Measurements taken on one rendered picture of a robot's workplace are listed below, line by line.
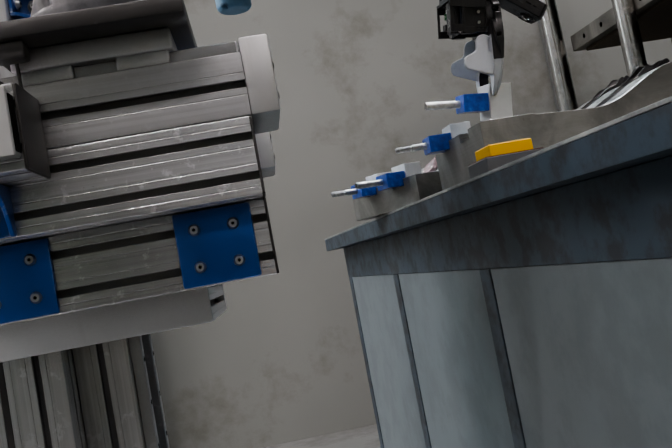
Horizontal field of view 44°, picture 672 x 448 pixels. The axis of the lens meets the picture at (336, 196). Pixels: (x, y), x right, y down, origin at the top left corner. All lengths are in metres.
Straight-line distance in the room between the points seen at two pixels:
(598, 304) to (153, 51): 0.57
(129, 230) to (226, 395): 2.78
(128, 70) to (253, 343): 2.82
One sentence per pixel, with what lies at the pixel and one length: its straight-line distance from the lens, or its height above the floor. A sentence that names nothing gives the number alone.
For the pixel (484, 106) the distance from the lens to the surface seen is 1.31.
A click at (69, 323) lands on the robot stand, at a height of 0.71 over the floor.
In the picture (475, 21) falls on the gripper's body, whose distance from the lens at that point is 1.32.
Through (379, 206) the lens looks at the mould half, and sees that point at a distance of 1.66.
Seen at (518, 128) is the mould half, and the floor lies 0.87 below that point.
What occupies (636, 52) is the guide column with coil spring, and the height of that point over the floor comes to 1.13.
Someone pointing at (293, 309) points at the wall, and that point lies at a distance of 3.71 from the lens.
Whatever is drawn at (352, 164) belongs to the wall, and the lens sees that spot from 3.75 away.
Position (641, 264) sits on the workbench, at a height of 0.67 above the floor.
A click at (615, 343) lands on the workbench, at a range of 0.96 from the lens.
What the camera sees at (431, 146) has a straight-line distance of 1.42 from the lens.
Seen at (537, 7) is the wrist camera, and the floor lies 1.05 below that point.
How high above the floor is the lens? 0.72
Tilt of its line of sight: 4 degrees up
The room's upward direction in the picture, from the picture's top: 11 degrees counter-clockwise
